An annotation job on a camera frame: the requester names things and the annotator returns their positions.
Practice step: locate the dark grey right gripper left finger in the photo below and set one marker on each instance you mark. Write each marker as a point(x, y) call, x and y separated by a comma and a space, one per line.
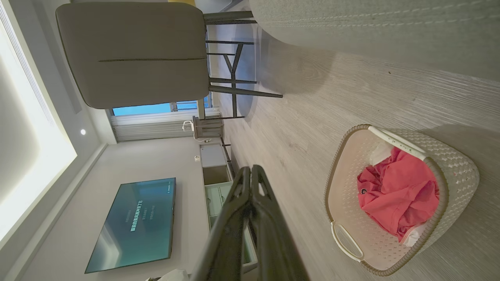
point(230, 226)

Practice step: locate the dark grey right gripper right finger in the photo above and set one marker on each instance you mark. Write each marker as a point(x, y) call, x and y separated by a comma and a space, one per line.
point(273, 242)

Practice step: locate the white laundry basket brown rim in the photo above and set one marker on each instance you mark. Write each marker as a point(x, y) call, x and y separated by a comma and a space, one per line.
point(351, 175)

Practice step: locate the white television cabinet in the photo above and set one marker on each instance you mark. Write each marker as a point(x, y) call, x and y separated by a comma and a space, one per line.
point(213, 158)

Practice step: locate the white rounded object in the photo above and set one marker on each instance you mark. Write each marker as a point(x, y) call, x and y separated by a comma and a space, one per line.
point(172, 275)

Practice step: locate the small wooden stool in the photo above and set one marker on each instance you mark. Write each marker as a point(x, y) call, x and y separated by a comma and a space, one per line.
point(209, 127)

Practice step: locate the small white device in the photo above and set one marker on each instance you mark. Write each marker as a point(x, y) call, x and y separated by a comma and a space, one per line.
point(188, 126)

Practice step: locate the white pleated curtain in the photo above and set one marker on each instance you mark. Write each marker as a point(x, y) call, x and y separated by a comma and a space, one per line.
point(156, 127)

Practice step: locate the red jersey garment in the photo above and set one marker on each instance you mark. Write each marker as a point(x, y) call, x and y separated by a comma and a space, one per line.
point(398, 195)

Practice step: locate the window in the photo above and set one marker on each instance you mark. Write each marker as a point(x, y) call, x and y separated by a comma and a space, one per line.
point(140, 109)

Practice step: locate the beige chair with dark legs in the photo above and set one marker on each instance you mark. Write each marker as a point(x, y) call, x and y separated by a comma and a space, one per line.
point(133, 58)

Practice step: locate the grey fabric sofa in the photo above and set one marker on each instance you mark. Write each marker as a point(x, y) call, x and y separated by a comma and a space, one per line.
point(390, 27)

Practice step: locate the wall-mounted flat television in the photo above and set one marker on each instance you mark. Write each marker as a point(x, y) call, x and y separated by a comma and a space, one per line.
point(133, 226)

